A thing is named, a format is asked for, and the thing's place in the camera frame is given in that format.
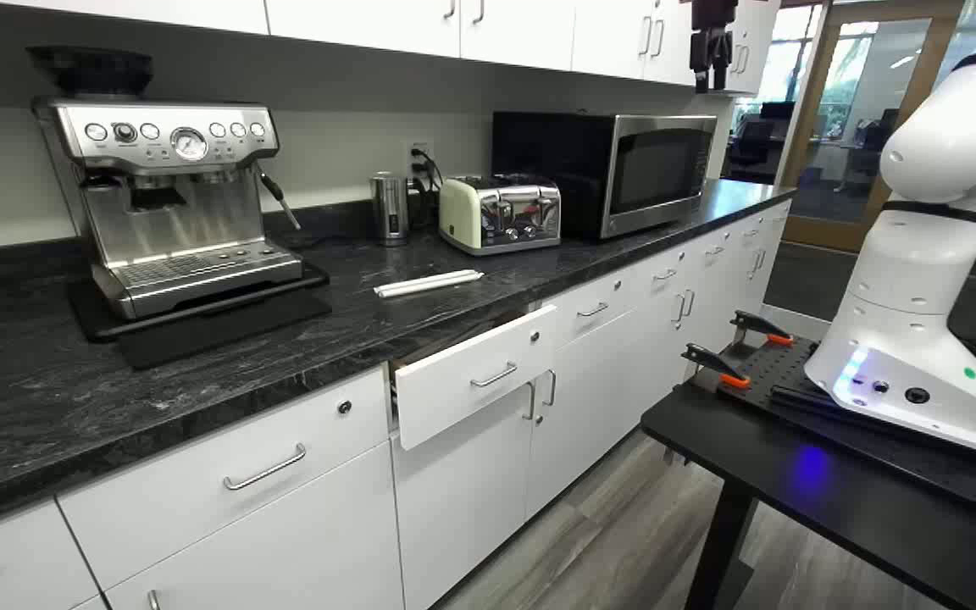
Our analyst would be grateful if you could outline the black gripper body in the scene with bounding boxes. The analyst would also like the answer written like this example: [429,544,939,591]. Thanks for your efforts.
[688,0,739,67]

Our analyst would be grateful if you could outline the white drawer without lock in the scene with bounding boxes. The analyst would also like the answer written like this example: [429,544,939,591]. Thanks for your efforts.
[389,303,563,453]

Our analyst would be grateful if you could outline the small white drawer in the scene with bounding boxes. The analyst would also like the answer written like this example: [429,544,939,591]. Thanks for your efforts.
[553,267,638,346]

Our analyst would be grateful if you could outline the wide white drawer with lock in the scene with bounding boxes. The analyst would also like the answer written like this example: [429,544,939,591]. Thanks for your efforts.
[53,363,393,592]

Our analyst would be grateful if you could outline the white drawer with round lock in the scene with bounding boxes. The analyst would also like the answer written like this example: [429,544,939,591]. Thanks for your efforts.
[0,495,104,610]

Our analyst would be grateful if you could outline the stainless steel microwave oven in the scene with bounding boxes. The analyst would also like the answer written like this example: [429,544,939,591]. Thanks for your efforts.
[487,109,722,244]

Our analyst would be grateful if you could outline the wooden framed glass door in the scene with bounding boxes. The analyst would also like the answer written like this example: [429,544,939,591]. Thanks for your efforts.
[775,0,966,255]

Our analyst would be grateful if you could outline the white lower cabinets row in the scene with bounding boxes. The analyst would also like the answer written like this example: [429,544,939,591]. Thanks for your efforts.
[628,199,797,395]

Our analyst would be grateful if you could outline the cream and chrome toaster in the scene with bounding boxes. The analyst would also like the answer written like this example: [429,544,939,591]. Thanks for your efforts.
[438,174,565,260]

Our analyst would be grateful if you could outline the white upper cabinets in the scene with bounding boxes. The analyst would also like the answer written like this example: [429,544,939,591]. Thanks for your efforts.
[0,0,786,100]

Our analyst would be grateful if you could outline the narrow white cabinet door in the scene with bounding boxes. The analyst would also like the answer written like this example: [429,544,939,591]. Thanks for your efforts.
[532,311,644,501]

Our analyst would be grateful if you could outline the small steel milk pitcher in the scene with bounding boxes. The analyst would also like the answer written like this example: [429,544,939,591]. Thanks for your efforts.
[371,165,414,248]

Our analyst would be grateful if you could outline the flat white strip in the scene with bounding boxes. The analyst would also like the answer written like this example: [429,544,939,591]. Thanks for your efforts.
[371,266,487,303]

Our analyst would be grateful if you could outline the black robot table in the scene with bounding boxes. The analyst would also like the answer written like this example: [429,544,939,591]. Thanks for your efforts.
[638,336,976,610]

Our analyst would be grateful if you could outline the stainless steel espresso machine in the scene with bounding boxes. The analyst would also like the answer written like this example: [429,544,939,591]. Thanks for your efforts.
[25,43,311,327]

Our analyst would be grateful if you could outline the black granite countertop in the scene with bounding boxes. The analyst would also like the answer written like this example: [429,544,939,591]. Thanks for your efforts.
[0,178,799,537]

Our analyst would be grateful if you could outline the black clamp with orange handle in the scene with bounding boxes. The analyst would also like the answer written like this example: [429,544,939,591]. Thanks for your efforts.
[730,310,799,352]
[681,344,755,397]

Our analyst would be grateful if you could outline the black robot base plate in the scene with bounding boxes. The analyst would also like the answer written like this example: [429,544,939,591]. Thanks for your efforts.
[694,336,976,467]

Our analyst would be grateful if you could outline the white cabinet door with handle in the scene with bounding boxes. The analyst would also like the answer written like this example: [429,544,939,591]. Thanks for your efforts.
[393,377,550,610]

